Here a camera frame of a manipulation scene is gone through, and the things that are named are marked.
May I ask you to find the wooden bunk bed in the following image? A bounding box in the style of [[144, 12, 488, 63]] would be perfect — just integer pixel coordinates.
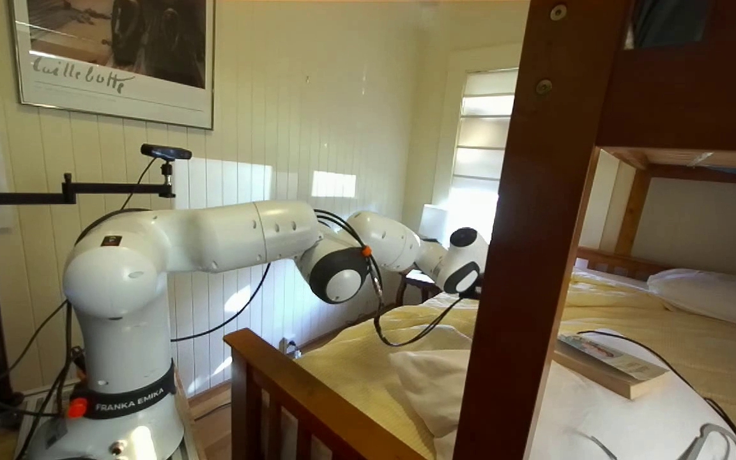
[[224, 0, 736, 460]]

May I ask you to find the white table lamp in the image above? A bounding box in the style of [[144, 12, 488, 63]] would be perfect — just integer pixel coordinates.
[[418, 204, 449, 243]]

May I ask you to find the dark wooden nightstand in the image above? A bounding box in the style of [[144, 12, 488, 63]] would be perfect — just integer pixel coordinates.
[[399, 268, 443, 306]]

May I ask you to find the window with blinds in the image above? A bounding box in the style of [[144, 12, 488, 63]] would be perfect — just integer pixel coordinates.
[[447, 67, 519, 245]]

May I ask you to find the yellow blanket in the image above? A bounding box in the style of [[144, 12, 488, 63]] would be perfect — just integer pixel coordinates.
[[294, 268, 736, 460]]

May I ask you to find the paperback book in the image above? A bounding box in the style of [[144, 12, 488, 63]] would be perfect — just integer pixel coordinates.
[[553, 332, 671, 401]]

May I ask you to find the framed poster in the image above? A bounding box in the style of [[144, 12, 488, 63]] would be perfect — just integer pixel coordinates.
[[9, 0, 217, 131]]

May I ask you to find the large white pillow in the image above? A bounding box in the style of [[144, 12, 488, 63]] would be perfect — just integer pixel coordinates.
[[390, 328, 736, 460]]

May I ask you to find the grey hanger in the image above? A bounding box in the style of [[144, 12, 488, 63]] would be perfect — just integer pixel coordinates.
[[586, 422, 736, 460]]

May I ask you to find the camera on mount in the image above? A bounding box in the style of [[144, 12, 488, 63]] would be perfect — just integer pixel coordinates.
[[0, 13, 194, 416]]

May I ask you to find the black cable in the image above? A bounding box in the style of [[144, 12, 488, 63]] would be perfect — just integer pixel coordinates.
[[575, 330, 736, 460], [0, 299, 70, 417]]

